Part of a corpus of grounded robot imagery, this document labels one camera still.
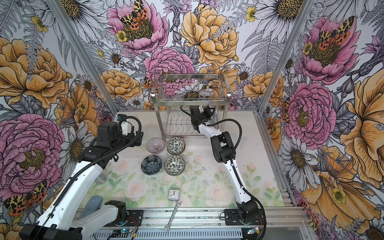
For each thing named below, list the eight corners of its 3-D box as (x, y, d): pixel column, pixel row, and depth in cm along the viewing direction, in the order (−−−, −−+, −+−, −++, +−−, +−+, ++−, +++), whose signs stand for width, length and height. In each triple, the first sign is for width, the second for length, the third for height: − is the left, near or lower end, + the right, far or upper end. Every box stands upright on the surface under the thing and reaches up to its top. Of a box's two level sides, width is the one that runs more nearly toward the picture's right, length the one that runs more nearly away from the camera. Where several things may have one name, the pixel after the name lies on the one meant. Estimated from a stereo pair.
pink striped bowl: (146, 154, 98) (145, 151, 95) (150, 140, 105) (148, 137, 102) (164, 154, 98) (163, 151, 95) (166, 140, 105) (165, 137, 102)
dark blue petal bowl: (141, 175, 89) (139, 172, 85) (145, 159, 96) (143, 155, 92) (161, 175, 89) (159, 172, 85) (163, 159, 96) (162, 155, 92)
